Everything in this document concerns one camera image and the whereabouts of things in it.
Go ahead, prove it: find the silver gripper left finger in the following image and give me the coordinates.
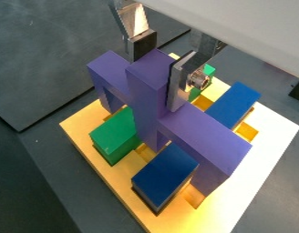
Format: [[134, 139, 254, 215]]
[[108, 0, 156, 62]]

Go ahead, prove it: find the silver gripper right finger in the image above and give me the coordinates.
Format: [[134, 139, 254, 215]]
[[167, 30, 226, 112]]

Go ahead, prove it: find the purple comb-shaped block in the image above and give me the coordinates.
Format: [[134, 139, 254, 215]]
[[88, 49, 251, 195]]

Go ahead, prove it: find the yellow slotted board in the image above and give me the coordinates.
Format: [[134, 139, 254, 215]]
[[61, 101, 299, 233]]

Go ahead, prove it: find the green long block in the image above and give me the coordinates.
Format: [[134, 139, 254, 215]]
[[88, 63, 218, 167]]

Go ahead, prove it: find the blue long block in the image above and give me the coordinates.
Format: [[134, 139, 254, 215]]
[[131, 83, 261, 213]]

